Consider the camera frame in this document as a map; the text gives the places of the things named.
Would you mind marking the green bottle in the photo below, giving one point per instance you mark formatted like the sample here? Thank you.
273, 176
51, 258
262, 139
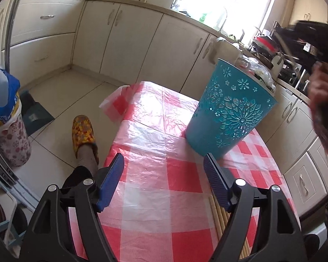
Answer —
203, 18

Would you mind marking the person's right hand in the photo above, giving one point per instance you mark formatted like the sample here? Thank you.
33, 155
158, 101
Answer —
326, 101

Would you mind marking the chrome pipe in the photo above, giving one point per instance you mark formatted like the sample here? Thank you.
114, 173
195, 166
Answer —
12, 19

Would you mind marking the red white checkered tablecloth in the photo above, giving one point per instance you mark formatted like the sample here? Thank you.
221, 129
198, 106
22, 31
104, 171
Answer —
164, 174

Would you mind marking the yellow floral slipper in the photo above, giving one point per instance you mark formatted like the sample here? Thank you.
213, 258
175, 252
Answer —
82, 132

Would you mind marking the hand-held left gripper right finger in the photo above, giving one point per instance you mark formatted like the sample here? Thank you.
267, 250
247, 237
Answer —
214, 177

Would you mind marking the stainless steel appliance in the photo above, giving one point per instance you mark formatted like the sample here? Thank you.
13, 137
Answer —
293, 73

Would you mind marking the clear plastic bags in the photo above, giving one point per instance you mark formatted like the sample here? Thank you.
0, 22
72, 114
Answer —
258, 71

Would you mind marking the kitchen faucet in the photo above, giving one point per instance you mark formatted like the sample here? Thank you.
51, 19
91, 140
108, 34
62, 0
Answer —
224, 19

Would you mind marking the teal perforated plastic bucket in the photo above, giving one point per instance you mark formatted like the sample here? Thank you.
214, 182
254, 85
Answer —
229, 114

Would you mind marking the red pot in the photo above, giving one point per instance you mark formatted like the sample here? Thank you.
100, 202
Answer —
266, 43

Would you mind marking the person's leg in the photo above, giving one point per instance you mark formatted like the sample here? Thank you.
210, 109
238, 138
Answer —
84, 161

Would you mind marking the cream lower kitchen cabinets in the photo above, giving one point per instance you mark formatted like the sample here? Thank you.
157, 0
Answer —
131, 38

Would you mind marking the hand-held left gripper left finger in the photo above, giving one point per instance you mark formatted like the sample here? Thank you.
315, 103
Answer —
113, 177

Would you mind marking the blue plastic bag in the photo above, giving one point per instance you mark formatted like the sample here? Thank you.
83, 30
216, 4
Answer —
2, 95

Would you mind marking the floral waste bin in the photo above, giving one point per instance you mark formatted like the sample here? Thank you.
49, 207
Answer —
13, 147

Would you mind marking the white kettle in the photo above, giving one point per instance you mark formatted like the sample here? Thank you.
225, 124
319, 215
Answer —
277, 65

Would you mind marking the pile of wooden chopsticks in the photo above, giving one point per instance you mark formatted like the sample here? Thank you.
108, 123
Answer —
218, 221

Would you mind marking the dark green dustpan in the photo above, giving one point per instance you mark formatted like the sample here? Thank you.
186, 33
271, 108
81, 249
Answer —
35, 114

